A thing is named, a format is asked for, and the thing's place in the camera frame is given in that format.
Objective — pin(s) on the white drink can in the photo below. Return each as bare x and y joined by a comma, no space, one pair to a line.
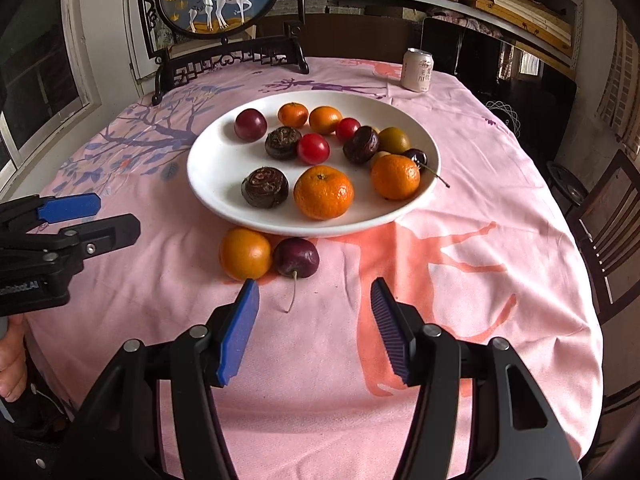
416,71

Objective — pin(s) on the pink printed tablecloth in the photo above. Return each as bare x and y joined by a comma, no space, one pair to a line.
325,400

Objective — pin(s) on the white leaning board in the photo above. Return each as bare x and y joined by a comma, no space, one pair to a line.
135,25

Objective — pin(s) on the red cherry tomato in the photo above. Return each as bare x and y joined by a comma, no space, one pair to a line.
348,130
313,149

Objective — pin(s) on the black glossy cabinet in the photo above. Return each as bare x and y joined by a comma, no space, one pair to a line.
475,60

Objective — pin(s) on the yellow orange plum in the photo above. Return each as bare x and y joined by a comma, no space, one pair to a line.
245,253
325,120

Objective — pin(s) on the dark wooden slatted chair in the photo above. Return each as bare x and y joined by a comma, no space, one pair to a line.
607,220

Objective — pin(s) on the olive green fruit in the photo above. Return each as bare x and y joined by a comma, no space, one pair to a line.
395,140

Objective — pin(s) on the black round object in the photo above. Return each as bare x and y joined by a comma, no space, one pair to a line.
567,185

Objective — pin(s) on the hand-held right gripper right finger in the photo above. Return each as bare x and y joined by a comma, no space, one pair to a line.
392,335

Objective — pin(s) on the white framed window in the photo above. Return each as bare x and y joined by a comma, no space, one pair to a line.
40,70

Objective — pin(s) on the dark red cherry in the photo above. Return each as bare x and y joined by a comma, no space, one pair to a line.
416,159
296,257

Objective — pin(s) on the purple plum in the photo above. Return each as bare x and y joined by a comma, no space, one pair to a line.
250,124

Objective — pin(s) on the white round plate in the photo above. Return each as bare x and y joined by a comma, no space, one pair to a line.
220,160

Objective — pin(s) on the pink patterned cloth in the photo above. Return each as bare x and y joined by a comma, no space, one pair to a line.
465,21

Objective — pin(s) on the large tangerine with green stem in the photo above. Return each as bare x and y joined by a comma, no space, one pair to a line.
323,193

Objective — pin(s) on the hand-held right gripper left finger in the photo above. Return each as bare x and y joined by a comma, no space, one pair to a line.
239,335

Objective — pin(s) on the person's left hand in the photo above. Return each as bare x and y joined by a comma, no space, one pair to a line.
10,360

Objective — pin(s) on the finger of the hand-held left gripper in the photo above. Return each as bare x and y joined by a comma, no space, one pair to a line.
110,232
70,207

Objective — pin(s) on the small tangerine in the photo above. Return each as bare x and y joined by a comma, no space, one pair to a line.
292,114
395,177

